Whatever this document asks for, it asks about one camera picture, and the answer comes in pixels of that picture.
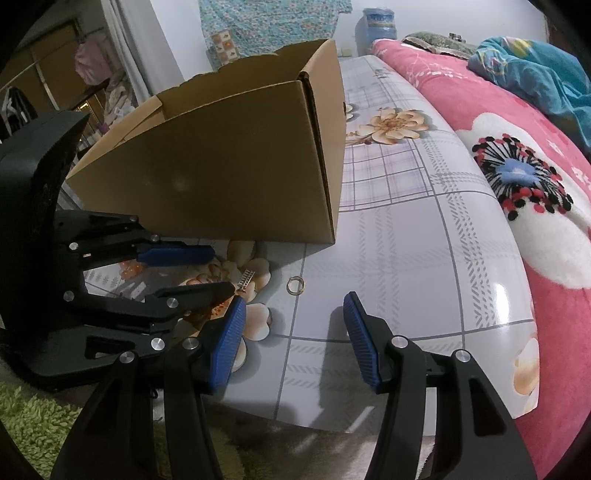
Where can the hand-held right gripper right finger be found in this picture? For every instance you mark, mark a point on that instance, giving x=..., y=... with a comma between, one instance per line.
x=362, y=346

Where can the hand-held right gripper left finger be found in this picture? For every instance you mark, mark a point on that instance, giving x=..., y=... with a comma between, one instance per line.
x=226, y=346

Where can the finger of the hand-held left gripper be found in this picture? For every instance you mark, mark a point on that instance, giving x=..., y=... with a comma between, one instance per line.
x=180, y=254
x=198, y=295

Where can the small silver rhinestone clip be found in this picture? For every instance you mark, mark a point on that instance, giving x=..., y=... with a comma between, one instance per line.
x=246, y=278

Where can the brown cardboard box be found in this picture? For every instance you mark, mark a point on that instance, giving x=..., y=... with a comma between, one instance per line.
x=207, y=161

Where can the floral plaid plastic mat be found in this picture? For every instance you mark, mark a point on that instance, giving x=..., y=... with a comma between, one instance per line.
x=392, y=258

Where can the brown wooden cabinet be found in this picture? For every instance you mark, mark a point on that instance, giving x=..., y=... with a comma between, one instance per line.
x=41, y=60

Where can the pink hanging garment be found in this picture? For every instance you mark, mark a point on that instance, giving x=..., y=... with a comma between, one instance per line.
x=92, y=62

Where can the white curtain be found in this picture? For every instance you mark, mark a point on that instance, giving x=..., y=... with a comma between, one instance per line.
x=129, y=55

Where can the pink floral blanket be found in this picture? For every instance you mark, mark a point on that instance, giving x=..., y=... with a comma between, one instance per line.
x=568, y=369

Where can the green fluffy cloth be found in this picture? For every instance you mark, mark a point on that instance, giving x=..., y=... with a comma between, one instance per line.
x=32, y=429

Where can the orange checkered cloth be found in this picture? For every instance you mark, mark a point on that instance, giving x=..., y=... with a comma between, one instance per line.
x=224, y=46

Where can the teal floral hanging garment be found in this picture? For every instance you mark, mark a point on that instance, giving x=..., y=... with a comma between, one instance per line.
x=277, y=23

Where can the blue water jug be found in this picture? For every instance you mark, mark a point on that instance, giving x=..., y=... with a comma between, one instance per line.
x=376, y=32

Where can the olive patterned pillow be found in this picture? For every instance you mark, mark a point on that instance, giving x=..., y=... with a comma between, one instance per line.
x=429, y=44

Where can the teal patterned blanket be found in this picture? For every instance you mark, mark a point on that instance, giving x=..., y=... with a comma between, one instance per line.
x=545, y=78

